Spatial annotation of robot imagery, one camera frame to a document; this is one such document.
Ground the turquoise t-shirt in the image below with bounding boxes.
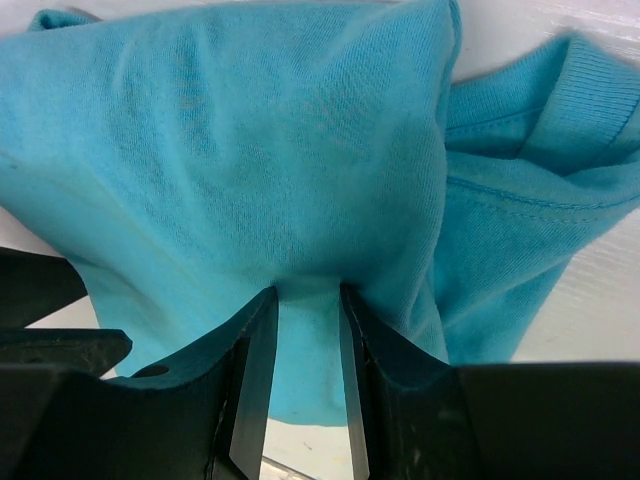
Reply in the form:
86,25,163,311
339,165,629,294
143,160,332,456
1,1,639,426

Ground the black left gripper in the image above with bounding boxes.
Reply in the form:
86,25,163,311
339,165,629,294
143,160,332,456
1,247,133,376

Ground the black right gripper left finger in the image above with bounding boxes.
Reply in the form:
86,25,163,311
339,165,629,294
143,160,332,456
1,287,278,479

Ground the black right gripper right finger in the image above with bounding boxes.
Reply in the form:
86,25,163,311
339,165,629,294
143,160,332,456
340,285,639,479

